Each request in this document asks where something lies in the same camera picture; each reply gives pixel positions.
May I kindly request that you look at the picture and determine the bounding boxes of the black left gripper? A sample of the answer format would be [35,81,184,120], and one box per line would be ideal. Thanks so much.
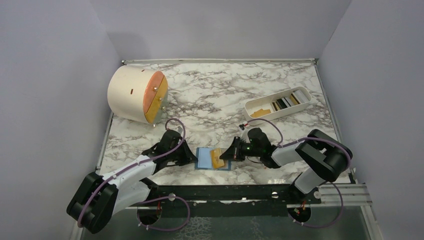
[167,139,199,167]

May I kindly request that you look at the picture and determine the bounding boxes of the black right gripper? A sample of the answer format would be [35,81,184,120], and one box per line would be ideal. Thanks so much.
[219,136,262,162]

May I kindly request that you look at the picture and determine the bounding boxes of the blue card holder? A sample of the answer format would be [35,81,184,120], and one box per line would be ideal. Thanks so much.
[194,147,232,171]

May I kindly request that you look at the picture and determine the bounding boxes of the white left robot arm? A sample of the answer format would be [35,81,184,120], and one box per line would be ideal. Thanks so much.
[66,129,198,234]

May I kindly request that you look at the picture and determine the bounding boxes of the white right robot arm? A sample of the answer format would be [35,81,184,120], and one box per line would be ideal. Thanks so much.
[219,127,353,204]

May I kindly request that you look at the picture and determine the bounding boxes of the yellow card in tray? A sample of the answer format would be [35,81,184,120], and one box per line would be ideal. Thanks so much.
[250,108,272,118]

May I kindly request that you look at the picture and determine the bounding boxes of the grey card stack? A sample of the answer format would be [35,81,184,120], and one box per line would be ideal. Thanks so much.
[271,88,311,112]

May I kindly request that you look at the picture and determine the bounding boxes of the cream oblong plastic tray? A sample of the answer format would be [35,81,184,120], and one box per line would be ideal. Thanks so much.
[242,86,312,126]

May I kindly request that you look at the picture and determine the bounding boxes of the cream cylinder orange lid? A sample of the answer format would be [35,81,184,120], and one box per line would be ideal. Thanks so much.
[107,65,169,125]

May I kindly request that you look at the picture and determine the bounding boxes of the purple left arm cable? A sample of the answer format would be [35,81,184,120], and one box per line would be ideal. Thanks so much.
[76,118,191,233]

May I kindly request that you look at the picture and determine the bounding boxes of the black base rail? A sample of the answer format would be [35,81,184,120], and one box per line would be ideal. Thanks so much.
[91,178,324,218]

